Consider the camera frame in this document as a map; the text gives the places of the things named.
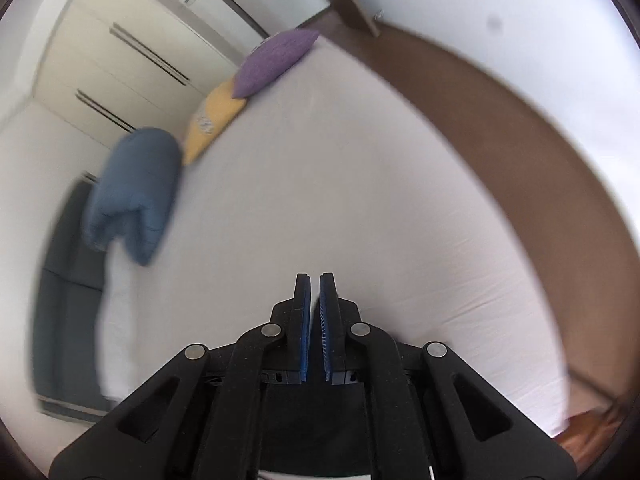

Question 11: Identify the yellow pillow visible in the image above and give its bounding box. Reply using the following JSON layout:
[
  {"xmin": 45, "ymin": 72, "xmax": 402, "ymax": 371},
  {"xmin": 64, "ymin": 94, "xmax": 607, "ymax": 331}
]
[{"xmin": 182, "ymin": 79, "xmax": 249, "ymax": 166}]

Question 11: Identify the purple pillow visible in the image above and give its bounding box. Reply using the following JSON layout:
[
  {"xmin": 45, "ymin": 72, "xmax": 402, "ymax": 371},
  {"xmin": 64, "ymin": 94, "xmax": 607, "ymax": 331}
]
[{"xmin": 232, "ymin": 28, "xmax": 321, "ymax": 100}]

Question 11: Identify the cream wardrobe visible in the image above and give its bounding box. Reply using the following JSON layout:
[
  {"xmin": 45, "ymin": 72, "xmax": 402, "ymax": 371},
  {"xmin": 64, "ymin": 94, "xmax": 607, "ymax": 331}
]
[{"xmin": 32, "ymin": 0, "xmax": 268, "ymax": 152}]

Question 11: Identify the grey padded headboard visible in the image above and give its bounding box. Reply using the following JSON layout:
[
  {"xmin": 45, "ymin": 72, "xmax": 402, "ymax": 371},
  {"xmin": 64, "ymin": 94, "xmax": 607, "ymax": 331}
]
[{"xmin": 34, "ymin": 179, "xmax": 113, "ymax": 413}]

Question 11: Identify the rolled blue duvet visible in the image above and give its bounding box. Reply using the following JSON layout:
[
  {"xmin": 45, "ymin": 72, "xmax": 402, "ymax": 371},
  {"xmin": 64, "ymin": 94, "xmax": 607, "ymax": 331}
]
[{"xmin": 82, "ymin": 127, "xmax": 184, "ymax": 267}]

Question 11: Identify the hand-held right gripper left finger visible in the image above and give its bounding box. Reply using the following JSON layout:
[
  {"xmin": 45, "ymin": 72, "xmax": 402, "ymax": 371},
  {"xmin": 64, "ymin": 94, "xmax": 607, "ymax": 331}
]
[{"xmin": 50, "ymin": 273, "xmax": 312, "ymax": 480}]

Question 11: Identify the bed with white sheet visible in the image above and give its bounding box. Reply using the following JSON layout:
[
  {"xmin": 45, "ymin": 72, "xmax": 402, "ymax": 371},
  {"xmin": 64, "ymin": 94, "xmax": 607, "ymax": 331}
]
[{"xmin": 97, "ymin": 35, "xmax": 574, "ymax": 437}]

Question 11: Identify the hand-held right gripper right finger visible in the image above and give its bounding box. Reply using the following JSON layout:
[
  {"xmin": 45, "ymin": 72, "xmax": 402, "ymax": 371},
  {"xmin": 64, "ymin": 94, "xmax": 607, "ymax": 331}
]
[{"xmin": 319, "ymin": 273, "xmax": 577, "ymax": 480}]

